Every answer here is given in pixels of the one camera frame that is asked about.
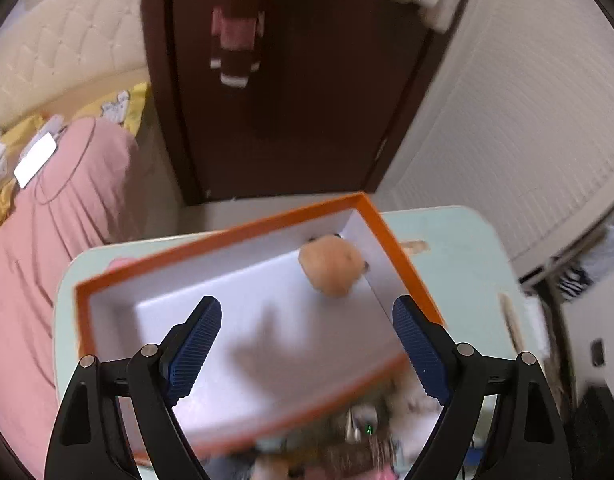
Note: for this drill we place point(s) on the pink bed blanket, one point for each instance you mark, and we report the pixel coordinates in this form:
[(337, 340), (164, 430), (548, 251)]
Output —
[(103, 204)]

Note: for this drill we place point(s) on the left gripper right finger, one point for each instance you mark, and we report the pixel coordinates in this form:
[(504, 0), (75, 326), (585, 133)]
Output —
[(526, 438)]

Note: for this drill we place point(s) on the tan round plush toy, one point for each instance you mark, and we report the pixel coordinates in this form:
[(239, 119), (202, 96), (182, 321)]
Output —
[(332, 265)]

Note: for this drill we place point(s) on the maroon pink striped scarf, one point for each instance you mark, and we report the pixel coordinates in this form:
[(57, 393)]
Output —
[(237, 28)]

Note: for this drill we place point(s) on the orange cardboard box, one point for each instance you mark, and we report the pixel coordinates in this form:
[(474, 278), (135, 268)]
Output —
[(285, 354)]

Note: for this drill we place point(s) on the cream tufted headboard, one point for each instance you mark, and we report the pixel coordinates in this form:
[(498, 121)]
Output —
[(62, 45)]

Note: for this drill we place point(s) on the white louvered closet door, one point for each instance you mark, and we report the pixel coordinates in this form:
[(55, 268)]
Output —
[(518, 124)]

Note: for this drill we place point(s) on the yellow pillow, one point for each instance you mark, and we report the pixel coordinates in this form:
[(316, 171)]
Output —
[(111, 121)]

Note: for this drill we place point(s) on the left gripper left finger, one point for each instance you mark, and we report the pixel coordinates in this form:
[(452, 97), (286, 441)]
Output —
[(89, 439)]

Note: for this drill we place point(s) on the dark brown wooden door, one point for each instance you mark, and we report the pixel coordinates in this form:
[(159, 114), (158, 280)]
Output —
[(325, 112)]

